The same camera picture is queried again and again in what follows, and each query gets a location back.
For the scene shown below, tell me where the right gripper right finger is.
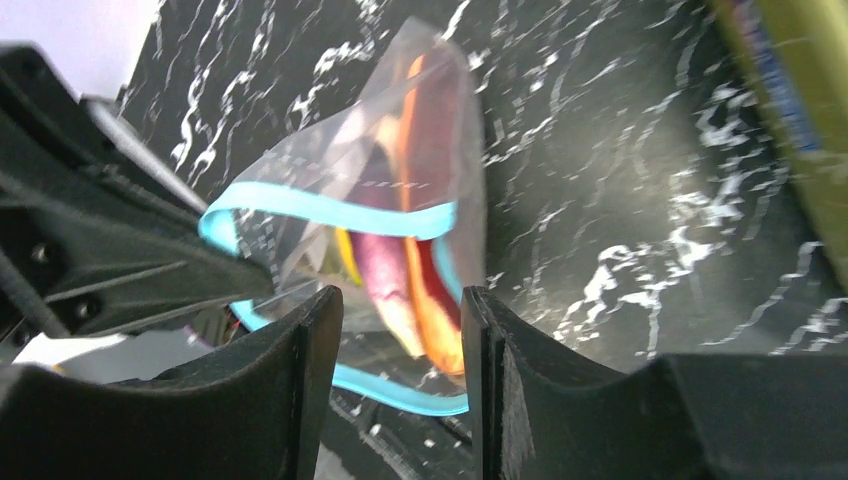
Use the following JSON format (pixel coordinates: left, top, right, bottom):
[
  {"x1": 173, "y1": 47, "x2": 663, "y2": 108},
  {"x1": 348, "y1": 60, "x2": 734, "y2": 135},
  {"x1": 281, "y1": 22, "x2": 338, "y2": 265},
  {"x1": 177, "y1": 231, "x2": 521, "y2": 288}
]
[{"x1": 461, "y1": 287, "x2": 847, "y2": 479}]

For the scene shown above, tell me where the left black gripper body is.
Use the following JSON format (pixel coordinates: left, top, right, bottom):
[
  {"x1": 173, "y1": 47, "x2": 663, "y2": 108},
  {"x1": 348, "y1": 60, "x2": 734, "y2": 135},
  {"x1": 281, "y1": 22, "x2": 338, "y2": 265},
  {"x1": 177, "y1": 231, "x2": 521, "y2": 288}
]
[{"x1": 1, "y1": 198, "x2": 67, "y2": 352}]

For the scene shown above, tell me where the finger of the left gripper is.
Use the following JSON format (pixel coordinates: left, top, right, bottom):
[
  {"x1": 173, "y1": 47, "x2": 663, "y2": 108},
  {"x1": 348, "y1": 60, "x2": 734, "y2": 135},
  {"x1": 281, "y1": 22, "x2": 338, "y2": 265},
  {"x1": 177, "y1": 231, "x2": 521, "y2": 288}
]
[
  {"x1": 1, "y1": 43, "x2": 219, "y2": 264},
  {"x1": 39, "y1": 228, "x2": 273, "y2": 338}
]

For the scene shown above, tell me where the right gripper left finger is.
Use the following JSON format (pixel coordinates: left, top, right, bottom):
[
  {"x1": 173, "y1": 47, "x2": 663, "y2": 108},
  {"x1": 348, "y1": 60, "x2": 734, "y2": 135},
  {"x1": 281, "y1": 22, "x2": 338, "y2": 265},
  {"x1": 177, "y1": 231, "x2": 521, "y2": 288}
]
[{"x1": 1, "y1": 287, "x2": 343, "y2": 479}]

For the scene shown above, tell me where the yellow toy banana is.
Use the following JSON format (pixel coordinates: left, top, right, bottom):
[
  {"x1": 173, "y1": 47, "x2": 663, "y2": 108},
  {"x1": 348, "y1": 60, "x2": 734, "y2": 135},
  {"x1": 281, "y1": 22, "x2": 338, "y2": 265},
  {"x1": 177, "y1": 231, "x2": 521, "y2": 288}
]
[{"x1": 334, "y1": 227, "x2": 362, "y2": 286}]

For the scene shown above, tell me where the clear zip top bag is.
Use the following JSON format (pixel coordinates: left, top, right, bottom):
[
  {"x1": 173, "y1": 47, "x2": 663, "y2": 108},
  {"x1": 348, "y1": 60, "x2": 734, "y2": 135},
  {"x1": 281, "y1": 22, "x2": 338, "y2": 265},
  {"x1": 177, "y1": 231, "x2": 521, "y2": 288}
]
[{"x1": 198, "y1": 18, "x2": 486, "y2": 416}]

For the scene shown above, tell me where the purple toy eggplant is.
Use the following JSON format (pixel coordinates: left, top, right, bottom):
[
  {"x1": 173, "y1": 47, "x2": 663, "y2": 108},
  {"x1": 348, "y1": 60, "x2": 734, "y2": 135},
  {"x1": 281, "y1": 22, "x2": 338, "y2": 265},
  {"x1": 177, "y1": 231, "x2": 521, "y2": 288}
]
[{"x1": 348, "y1": 145, "x2": 424, "y2": 359}]

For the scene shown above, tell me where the orange toy papaya slice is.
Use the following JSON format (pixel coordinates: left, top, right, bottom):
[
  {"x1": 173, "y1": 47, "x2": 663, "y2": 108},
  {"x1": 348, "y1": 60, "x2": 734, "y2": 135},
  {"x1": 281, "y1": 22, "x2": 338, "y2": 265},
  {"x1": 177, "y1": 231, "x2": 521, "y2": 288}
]
[{"x1": 397, "y1": 53, "x2": 464, "y2": 377}]

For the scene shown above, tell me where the olive green plastic basket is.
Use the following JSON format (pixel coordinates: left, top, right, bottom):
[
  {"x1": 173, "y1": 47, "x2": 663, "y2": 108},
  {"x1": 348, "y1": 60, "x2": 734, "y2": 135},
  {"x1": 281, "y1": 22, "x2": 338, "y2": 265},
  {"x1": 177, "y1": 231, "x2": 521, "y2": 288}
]
[{"x1": 709, "y1": 0, "x2": 847, "y2": 285}]

